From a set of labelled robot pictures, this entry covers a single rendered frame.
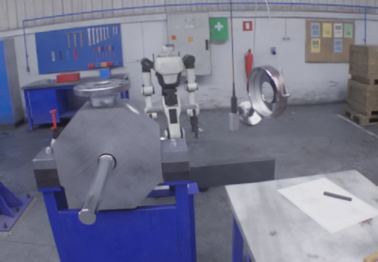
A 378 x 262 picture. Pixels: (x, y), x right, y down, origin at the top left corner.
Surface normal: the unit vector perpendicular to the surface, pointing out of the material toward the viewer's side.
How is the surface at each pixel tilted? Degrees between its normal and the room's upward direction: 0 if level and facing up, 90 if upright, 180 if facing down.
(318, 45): 90
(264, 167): 90
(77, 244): 90
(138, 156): 90
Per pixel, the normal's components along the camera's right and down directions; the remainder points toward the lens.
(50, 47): 0.05, 0.26
